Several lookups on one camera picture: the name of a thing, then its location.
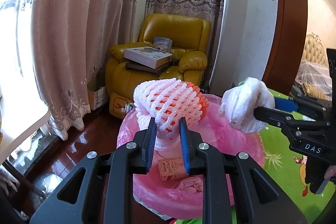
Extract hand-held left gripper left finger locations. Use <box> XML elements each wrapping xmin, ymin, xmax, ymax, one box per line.
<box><xmin>29</xmin><ymin>117</ymin><xmax>158</xmax><ymax>224</ymax></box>

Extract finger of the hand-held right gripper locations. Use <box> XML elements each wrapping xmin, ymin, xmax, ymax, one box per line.
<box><xmin>274</xmin><ymin>96</ymin><xmax>333</xmax><ymax>113</ymax></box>
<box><xmin>253</xmin><ymin>106</ymin><xmax>331</xmax><ymax>133</ymax></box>

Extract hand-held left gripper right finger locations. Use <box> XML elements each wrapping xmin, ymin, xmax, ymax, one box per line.
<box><xmin>179</xmin><ymin>117</ymin><xmax>308</xmax><ymax>224</ymax></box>

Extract white plastic bag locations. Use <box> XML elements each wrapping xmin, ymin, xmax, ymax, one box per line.
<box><xmin>219</xmin><ymin>77</ymin><xmax>276</xmax><ymax>134</ymax></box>

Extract pink bag lined bin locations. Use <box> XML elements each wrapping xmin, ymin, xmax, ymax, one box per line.
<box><xmin>115</xmin><ymin>94</ymin><xmax>267</xmax><ymax>220</ymax></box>

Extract white foam fruit net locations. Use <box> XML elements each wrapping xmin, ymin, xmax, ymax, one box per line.
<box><xmin>133</xmin><ymin>77</ymin><xmax>209</xmax><ymax>151</ymax></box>

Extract person's right hand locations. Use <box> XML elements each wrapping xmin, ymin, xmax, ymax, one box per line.
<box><xmin>324</xmin><ymin>164</ymin><xmax>336</xmax><ymax>185</ymax></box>

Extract gold striped pillow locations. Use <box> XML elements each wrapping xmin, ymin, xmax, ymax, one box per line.
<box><xmin>302</xmin><ymin>82</ymin><xmax>331</xmax><ymax>101</ymax></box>

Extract crumpled pink plastic wrap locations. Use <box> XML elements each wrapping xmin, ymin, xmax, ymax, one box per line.
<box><xmin>176</xmin><ymin>177</ymin><xmax>204</xmax><ymax>197</ymax></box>

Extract lilac patterned blanket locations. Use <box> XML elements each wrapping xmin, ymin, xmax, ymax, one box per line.
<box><xmin>295</xmin><ymin>59</ymin><xmax>332</xmax><ymax>94</ymax></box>

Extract green cartoon printed tablecloth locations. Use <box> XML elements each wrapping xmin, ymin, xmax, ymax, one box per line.
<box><xmin>259</xmin><ymin>85</ymin><xmax>336</xmax><ymax>224</ymax></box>

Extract beige tufted bed headboard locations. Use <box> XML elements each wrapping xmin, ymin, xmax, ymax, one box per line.
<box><xmin>302</xmin><ymin>32</ymin><xmax>330</xmax><ymax>68</ymax></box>

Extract small cardboard floor box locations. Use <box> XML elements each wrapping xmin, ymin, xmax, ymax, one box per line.
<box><xmin>88</xmin><ymin>85</ymin><xmax>107</xmax><ymax>111</ymax></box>

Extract dark wooden tray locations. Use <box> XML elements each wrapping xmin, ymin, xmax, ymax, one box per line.
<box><xmin>125</xmin><ymin>60</ymin><xmax>174</xmax><ymax>75</ymax></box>

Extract white flat cardboard box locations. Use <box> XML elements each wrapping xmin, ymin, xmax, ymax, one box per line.
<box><xmin>124</xmin><ymin>47</ymin><xmax>173</xmax><ymax>69</ymax></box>

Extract small blue-white box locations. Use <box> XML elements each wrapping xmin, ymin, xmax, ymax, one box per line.
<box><xmin>153</xmin><ymin>36</ymin><xmax>173</xmax><ymax>52</ymax></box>

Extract yellow leather armchair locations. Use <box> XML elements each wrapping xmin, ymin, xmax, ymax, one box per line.
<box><xmin>105</xmin><ymin>13</ymin><xmax>212</xmax><ymax>119</ymax></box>

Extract beige embroidered wide curtain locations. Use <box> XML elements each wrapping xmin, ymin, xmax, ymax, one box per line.
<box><xmin>30</xmin><ymin>0</ymin><xmax>145</xmax><ymax>141</ymax></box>

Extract white table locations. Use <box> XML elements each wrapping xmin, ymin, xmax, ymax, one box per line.
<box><xmin>0</xmin><ymin>102</ymin><xmax>51</xmax><ymax>161</ymax></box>

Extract brown wooden door frame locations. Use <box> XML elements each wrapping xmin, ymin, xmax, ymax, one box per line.
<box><xmin>262</xmin><ymin>0</ymin><xmax>308</xmax><ymax>90</ymax></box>

